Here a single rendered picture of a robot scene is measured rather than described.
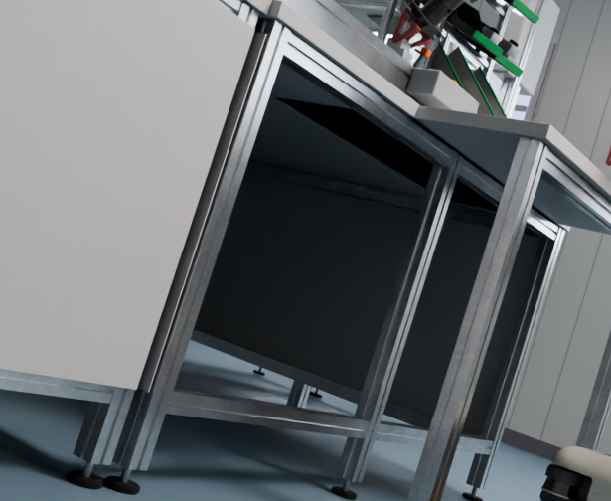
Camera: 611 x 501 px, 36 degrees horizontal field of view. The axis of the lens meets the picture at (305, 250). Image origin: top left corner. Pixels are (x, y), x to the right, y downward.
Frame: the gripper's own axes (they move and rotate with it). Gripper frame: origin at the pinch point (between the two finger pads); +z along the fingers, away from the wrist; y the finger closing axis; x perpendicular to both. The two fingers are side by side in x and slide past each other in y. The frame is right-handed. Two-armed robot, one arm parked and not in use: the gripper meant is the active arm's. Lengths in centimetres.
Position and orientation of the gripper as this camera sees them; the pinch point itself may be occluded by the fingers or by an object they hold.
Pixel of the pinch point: (399, 43)
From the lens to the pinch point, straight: 242.9
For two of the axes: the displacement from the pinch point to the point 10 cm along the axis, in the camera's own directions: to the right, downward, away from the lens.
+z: -7.3, 6.0, 3.3
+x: 4.0, 7.7, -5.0
